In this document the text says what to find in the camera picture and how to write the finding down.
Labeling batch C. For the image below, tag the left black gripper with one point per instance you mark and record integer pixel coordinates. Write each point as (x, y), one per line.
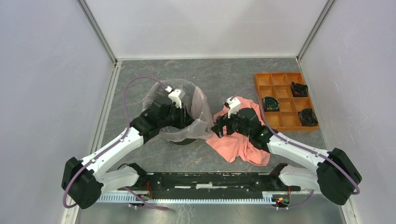
(185, 119)

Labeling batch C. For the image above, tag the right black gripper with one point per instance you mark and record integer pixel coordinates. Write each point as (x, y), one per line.
(218, 129)

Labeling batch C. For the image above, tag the pink plastic trash bag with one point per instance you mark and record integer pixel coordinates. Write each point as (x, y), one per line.
(198, 123)

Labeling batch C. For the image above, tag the black plastic trash bin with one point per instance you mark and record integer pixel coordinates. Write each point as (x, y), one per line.
(182, 140)

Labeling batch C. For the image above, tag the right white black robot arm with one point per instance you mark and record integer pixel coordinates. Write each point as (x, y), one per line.
(309, 160)

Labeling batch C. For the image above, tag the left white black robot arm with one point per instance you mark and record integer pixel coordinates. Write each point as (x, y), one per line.
(85, 180)

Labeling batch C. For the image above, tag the salmon pink cloth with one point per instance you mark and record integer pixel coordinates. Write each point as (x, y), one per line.
(236, 145)

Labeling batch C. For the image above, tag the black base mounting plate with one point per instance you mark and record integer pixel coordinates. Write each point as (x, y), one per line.
(217, 185)

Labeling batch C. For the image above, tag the orange compartment tray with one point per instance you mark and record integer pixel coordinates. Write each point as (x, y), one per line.
(278, 85)

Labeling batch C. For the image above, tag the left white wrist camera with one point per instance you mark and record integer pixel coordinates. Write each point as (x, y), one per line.
(176, 94)

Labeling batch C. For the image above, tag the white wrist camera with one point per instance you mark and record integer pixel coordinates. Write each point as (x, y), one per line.
(233, 105)
(176, 94)

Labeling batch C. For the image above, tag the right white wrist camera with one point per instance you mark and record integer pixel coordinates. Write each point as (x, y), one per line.
(233, 105)

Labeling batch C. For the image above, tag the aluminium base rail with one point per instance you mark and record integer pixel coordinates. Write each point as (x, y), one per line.
(237, 186)

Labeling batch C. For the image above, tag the left aluminium corner post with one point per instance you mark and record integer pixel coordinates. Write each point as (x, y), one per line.
(97, 30)

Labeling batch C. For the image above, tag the aluminium corner post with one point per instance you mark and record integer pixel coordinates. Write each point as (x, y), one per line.
(315, 28)
(97, 30)

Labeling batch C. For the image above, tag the right aluminium corner post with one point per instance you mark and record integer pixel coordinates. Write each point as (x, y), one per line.
(315, 28)

